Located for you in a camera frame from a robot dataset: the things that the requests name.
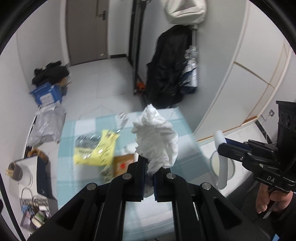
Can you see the teal plaid tablecloth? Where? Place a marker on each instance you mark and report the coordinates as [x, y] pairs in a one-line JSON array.
[[143, 220]]

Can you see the white tissue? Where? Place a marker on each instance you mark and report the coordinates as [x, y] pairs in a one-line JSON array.
[[156, 140]]

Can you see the grey door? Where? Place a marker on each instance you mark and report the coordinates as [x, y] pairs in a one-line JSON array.
[[86, 29]]

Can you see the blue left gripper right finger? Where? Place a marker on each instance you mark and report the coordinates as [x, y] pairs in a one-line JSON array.
[[158, 183]]

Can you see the yellow snack wrapper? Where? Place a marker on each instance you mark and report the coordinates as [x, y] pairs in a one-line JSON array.
[[95, 149]]

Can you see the clear plastic wrapper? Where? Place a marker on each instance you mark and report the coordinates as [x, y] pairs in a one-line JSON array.
[[123, 119]]

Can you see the blue cardboard box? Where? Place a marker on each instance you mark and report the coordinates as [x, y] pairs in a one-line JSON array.
[[47, 94]]

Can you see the right hand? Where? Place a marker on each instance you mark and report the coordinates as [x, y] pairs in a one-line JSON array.
[[264, 198]]

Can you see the silver folded umbrella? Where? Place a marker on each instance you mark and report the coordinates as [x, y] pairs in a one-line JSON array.
[[189, 78]]

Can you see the white shoulder bag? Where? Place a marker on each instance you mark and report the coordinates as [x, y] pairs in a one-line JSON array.
[[185, 12]]

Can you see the grey courier bag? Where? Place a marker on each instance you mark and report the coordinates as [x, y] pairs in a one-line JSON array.
[[48, 125]]

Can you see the brown heart sachet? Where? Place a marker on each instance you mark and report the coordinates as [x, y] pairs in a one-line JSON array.
[[120, 164]]

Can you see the white navy box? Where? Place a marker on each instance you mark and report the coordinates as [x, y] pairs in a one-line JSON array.
[[40, 185]]

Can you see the small pale green wrapper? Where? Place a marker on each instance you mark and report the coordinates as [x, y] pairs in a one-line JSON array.
[[106, 174]]

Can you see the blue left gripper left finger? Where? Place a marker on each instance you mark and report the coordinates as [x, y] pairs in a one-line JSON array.
[[140, 177]]

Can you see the black jacket hanging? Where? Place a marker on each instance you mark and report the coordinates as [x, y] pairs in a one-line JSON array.
[[165, 70]]

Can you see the black clothes pile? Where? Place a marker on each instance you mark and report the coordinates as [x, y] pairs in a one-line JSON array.
[[53, 73]]

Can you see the white trash bin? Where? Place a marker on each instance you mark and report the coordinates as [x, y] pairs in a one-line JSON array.
[[222, 167]]

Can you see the black framed glass door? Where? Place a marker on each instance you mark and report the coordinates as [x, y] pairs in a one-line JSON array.
[[137, 17]]

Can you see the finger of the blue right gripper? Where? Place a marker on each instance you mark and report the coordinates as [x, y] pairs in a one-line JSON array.
[[236, 143]]

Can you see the grey cup with sticks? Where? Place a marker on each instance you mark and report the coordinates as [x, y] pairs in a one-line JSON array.
[[20, 173]]

